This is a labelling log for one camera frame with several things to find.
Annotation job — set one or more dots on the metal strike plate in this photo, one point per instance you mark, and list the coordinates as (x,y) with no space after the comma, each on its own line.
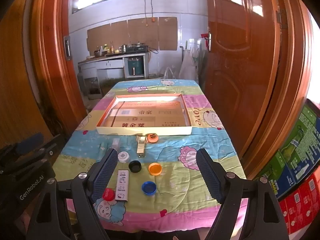
(67,48)

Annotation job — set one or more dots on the green beverage carton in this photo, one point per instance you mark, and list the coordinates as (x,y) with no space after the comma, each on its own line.
(300,140)
(272,172)

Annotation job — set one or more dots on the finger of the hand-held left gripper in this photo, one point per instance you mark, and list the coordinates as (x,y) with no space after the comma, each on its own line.
(28,141)

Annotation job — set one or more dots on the plain orange bottle cap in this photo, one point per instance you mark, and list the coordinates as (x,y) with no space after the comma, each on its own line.
(155,168)

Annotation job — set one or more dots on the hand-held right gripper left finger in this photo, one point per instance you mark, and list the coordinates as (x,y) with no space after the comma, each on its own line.
(106,172)

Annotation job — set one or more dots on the brown cardboard wall covering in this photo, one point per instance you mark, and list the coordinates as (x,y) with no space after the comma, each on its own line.
(132,33)

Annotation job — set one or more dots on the colourful cartoon printed blanket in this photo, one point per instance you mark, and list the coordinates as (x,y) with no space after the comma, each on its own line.
(175,155)

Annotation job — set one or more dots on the red bottle cap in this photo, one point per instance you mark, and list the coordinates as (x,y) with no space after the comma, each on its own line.
(109,194)

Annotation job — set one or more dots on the white bottle cap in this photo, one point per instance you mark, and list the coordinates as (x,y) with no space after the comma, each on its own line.
(123,156)

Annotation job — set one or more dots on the brown wooden door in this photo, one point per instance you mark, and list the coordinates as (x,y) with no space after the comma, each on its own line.
(237,67)

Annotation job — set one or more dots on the blue bottle cap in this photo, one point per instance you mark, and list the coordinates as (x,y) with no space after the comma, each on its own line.
(149,188)

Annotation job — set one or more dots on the gas cylinder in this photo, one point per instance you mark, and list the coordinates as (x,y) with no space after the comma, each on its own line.
(81,83)

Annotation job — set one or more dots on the metal basin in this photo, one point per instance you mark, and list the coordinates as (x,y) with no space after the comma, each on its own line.
(100,53)

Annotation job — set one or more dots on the black bottle cap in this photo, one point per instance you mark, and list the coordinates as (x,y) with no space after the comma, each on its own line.
(135,166)

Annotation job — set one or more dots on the metal mug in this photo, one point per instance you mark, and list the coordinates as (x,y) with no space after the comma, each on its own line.
(122,48)

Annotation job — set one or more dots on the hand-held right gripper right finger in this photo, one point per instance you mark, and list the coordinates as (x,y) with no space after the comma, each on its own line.
(207,175)

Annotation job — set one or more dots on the wooden door jamb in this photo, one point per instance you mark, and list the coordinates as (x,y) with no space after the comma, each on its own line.
(50,55)
(292,80)

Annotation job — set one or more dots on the gold lighter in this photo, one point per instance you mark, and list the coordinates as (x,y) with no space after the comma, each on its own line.
(141,146)

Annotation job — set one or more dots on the orange printed bottle cap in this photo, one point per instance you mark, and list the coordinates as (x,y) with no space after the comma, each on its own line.
(152,137)

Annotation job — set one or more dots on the floral clear lighter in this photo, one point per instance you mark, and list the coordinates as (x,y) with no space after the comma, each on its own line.
(115,143)

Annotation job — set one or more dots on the shallow white orange cardboard tray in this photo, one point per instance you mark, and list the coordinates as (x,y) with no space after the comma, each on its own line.
(150,120)

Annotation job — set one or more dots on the small white plastic bag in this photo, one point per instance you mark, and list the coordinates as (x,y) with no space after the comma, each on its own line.
(170,74)

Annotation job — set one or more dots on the red ribbon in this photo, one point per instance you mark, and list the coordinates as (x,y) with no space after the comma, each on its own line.
(203,35)

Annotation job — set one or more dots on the metal door hinge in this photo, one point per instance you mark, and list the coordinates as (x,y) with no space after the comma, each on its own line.
(281,19)

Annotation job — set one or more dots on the large white plastic bag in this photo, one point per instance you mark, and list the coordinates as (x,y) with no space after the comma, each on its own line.
(188,65)

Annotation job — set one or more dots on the black induction stove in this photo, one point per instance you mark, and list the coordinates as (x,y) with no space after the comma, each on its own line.
(136,48)

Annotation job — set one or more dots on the red beverage carton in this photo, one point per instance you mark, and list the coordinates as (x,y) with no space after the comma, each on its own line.
(302,205)

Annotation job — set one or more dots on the yellow bottle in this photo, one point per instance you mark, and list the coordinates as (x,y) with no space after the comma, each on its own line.
(106,47)

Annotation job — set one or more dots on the white cartoon print lighter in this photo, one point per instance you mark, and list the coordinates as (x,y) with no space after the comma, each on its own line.
(122,186)

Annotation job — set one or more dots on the white kitchen counter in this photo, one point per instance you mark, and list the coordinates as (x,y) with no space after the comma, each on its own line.
(110,63)

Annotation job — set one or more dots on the green air fryer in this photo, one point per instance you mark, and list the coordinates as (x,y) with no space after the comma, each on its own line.
(136,66)

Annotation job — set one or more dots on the grey pipe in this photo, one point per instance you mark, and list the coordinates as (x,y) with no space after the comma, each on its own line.
(182,55)

